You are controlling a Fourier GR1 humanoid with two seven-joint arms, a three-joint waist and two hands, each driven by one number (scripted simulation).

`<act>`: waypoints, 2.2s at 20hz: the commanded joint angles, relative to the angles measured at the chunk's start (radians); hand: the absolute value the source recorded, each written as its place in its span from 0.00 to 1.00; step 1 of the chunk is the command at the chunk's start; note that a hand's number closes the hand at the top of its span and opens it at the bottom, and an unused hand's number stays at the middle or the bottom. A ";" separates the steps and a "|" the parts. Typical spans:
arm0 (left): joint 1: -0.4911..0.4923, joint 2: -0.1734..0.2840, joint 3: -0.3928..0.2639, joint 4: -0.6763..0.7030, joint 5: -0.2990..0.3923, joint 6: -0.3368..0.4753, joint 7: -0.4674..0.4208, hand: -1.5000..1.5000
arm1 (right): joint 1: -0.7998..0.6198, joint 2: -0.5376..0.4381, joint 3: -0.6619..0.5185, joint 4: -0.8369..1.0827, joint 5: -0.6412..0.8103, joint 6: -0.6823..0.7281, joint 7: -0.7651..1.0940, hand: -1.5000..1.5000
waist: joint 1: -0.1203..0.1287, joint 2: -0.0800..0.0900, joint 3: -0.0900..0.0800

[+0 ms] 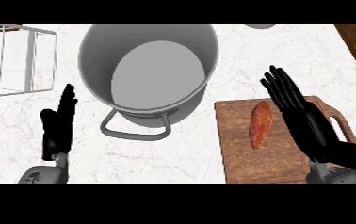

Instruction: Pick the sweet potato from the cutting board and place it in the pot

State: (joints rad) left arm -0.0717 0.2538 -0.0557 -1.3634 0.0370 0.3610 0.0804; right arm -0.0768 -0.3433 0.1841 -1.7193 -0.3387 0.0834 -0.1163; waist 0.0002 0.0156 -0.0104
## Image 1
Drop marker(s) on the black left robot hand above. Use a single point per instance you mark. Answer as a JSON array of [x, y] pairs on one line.
[[58, 127]]

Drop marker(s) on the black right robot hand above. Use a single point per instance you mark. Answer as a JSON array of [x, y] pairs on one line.
[[307, 125]]

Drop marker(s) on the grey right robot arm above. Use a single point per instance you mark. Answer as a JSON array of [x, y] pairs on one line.
[[328, 173]]

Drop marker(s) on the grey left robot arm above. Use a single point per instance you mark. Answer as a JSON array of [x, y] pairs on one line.
[[44, 172]]

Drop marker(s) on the orange sweet potato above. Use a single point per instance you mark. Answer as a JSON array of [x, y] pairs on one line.
[[260, 124]]

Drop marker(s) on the brown wooden cutting board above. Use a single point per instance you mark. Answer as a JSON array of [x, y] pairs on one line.
[[258, 158]]

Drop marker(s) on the large grey metal pot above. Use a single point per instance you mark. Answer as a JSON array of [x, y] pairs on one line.
[[148, 77]]

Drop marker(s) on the brown wooden panel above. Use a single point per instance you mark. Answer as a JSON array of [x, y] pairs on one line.
[[349, 36]]

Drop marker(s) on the grey round object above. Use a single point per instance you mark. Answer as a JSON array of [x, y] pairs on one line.
[[260, 26]]

